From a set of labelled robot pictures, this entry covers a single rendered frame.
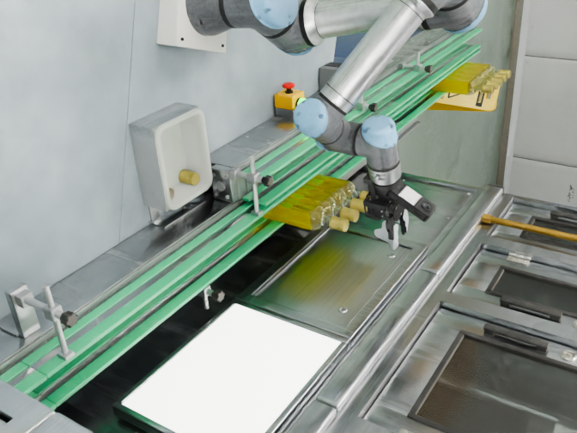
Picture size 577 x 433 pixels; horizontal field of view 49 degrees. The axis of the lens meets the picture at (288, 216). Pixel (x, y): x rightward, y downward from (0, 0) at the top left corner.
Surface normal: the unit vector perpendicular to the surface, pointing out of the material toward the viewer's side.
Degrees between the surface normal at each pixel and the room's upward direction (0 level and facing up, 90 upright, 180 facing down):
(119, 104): 0
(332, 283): 90
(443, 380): 90
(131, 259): 90
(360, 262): 90
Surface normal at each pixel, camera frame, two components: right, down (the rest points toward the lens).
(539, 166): -0.54, 0.43
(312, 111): -0.48, -0.15
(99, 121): 0.83, 0.22
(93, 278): -0.06, -0.87
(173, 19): -0.54, 0.12
